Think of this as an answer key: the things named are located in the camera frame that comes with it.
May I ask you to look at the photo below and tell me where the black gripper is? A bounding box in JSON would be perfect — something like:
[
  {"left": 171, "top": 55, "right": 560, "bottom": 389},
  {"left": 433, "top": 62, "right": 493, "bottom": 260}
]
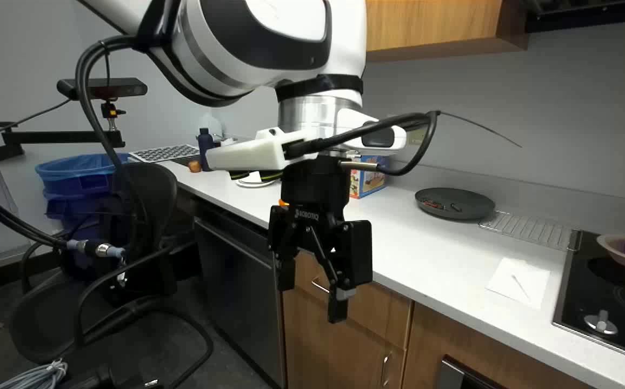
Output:
[{"left": 266, "top": 154, "right": 374, "bottom": 325}]

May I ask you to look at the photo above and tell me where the wooden kitchen drawer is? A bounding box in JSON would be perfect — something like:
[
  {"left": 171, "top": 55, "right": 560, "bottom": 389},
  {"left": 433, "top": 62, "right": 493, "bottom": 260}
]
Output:
[{"left": 292, "top": 246, "right": 415, "bottom": 351}]

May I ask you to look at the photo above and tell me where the colourful toy set box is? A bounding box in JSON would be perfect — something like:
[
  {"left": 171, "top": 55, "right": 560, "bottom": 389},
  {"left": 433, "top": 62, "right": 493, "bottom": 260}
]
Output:
[{"left": 349, "top": 154, "right": 395, "bottom": 201}]

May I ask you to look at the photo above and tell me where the stainless steel dishwasher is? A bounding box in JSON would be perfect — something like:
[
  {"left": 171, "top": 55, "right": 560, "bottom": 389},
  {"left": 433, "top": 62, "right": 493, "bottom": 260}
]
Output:
[{"left": 192, "top": 200, "right": 288, "bottom": 387}]

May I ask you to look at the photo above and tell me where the wooden cabinet door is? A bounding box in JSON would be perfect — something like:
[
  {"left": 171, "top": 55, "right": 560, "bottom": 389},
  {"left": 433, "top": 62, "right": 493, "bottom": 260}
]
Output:
[{"left": 281, "top": 288, "right": 411, "bottom": 389}]

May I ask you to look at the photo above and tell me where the dark round plate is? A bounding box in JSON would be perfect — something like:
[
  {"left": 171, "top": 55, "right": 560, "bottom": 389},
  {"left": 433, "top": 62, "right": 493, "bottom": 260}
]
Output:
[{"left": 414, "top": 187, "right": 497, "bottom": 226}]

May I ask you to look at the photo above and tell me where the blue bottle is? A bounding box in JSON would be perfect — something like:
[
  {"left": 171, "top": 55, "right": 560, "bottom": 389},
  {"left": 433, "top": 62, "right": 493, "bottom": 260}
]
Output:
[{"left": 195, "top": 125, "right": 215, "bottom": 171}]

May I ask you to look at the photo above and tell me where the wooden oven cabinet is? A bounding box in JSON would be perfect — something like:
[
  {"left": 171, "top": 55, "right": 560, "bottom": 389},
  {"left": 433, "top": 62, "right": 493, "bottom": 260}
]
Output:
[{"left": 400, "top": 300, "right": 595, "bottom": 389}]

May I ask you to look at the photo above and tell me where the black office chair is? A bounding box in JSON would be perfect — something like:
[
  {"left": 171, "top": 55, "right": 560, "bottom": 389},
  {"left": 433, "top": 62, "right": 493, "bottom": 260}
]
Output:
[{"left": 6, "top": 161, "right": 217, "bottom": 389}]

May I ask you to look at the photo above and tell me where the grey grid rack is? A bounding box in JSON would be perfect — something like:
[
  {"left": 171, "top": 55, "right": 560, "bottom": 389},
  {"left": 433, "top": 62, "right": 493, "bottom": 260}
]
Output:
[{"left": 129, "top": 143, "right": 201, "bottom": 166}]

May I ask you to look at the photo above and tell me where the black built-in oven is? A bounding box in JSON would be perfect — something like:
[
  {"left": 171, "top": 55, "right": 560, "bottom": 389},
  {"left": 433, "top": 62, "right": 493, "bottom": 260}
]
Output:
[{"left": 436, "top": 356, "right": 505, "bottom": 389}]

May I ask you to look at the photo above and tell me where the white paper napkin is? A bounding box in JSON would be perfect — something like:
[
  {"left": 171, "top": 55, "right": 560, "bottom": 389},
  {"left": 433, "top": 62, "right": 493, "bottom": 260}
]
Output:
[{"left": 484, "top": 256, "right": 554, "bottom": 312}]

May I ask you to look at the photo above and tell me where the clear ribbed mat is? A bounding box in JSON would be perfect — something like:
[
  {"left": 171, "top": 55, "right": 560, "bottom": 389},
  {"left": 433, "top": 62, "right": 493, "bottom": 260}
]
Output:
[{"left": 478, "top": 210, "right": 575, "bottom": 253}]

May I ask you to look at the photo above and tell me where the blue plastic bin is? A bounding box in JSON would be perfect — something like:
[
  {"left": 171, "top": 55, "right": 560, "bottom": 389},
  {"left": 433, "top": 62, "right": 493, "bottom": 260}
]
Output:
[{"left": 36, "top": 152, "right": 142, "bottom": 245}]

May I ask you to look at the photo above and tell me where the black glass cooktop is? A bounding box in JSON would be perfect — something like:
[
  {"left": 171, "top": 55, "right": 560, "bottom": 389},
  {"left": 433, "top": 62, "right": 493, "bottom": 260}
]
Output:
[{"left": 551, "top": 228, "right": 625, "bottom": 365}]

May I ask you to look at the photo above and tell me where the striped grey cloth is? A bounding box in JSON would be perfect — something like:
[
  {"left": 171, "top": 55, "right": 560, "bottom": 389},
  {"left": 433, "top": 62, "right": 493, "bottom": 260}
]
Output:
[{"left": 0, "top": 359, "right": 71, "bottom": 389}]

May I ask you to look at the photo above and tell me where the black range hood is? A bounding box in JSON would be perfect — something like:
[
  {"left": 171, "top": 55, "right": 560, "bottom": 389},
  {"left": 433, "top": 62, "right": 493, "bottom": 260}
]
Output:
[{"left": 526, "top": 0, "right": 625, "bottom": 35}]

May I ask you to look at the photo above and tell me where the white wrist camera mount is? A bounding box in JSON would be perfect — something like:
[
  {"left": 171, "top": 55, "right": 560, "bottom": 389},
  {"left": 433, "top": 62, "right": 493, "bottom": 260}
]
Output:
[{"left": 204, "top": 124, "right": 410, "bottom": 175}]

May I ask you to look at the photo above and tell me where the silver cabinet door handle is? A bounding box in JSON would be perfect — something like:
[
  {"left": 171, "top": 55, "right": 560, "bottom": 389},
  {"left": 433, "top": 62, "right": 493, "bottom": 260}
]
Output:
[{"left": 378, "top": 351, "right": 395, "bottom": 389}]

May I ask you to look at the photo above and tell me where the wooden wall cabinet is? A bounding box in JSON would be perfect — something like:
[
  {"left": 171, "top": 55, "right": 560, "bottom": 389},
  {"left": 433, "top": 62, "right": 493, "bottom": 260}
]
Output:
[{"left": 364, "top": 0, "right": 532, "bottom": 62}]

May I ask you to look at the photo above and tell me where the black stereo camera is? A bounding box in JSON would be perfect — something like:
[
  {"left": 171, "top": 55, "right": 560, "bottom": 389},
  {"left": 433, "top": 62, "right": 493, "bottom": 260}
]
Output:
[{"left": 56, "top": 76, "right": 150, "bottom": 101}]

